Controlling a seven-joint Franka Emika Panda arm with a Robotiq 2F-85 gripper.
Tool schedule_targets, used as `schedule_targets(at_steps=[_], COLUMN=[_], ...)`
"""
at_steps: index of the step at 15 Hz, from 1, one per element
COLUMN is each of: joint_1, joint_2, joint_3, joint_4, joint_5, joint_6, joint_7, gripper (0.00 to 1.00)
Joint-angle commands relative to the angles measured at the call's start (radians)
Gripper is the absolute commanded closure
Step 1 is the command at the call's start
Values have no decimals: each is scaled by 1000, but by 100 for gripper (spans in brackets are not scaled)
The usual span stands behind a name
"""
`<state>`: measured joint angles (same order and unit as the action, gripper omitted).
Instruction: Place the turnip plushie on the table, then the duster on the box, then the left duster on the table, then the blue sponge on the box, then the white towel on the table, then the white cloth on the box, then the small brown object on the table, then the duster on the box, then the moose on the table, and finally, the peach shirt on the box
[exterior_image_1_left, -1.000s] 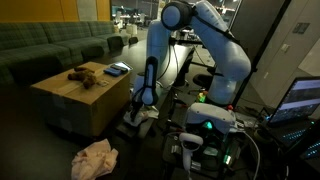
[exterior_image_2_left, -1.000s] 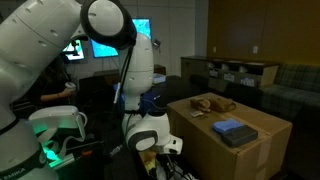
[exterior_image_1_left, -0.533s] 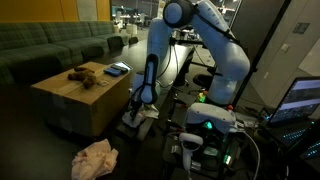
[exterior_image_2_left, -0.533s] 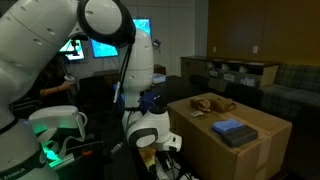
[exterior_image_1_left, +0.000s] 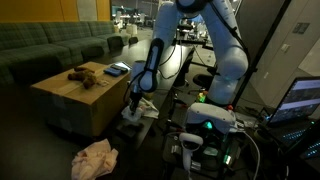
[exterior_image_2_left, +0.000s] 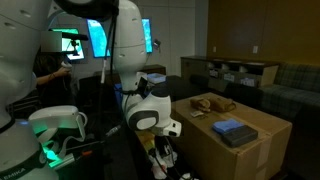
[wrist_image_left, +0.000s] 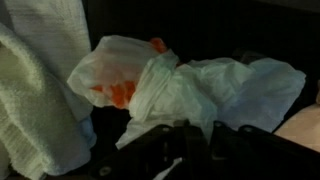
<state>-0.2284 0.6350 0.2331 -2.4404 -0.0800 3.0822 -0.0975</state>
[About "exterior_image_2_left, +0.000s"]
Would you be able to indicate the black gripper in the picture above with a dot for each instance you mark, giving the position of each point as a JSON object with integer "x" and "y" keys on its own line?
{"x": 164, "y": 146}

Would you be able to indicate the white cloth pink patch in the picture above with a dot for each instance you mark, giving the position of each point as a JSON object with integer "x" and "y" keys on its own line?
{"x": 158, "y": 170}

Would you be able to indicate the brown plush toy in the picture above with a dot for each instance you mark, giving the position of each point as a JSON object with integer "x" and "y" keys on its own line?
{"x": 213, "y": 105}

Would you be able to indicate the blue knitted cloth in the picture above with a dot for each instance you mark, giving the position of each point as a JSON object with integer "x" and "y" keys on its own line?
{"x": 226, "y": 125}

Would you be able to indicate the dark grey felt duster block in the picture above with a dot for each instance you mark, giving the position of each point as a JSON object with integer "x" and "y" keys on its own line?
{"x": 240, "y": 136}

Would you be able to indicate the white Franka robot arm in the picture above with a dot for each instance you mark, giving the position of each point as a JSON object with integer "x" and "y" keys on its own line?
{"x": 133, "y": 33}

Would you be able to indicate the large cardboard box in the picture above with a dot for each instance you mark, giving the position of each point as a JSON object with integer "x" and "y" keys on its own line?
{"x": 206, "y": 150}

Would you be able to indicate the white printed paper sheet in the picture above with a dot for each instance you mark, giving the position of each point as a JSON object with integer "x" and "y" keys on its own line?
{"x": 197, "y": 113}

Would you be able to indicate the white shallow tray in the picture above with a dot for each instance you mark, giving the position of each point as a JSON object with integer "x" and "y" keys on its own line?
{"x": 156, "y": 78}

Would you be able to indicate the brown low sideboard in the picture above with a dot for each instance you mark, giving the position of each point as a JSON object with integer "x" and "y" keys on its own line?
{"x": 156, "y": 69}

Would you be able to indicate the orange tipped tool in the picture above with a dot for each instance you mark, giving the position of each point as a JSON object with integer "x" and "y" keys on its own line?
{"x": 83, "y": 154}

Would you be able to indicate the tan side cabinet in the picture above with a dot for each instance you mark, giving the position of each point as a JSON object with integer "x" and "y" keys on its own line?
{"x": 233, "y": 71}

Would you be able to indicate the smaller green lit monitor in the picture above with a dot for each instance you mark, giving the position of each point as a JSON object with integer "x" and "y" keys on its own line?
{"x": 78, "y": 53}

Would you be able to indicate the person in dark clothes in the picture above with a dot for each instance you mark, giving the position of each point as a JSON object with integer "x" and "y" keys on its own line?
{"x": 46, "y": 78}

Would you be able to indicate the green plaid sofa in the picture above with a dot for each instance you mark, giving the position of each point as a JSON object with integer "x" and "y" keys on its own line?
{"x": 293, "y": 93}

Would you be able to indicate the white wall outlet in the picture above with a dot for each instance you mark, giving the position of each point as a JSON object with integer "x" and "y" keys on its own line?
{"x": 214, "y": 49}
{"x": 255, "y": 49}

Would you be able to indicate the large wall TV screen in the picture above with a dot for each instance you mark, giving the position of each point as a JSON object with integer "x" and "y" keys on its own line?
{"x": 96, "y": 40}

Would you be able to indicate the black camera on tripod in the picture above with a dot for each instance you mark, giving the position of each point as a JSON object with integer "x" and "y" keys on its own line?
{"x": 75, "y": 36}

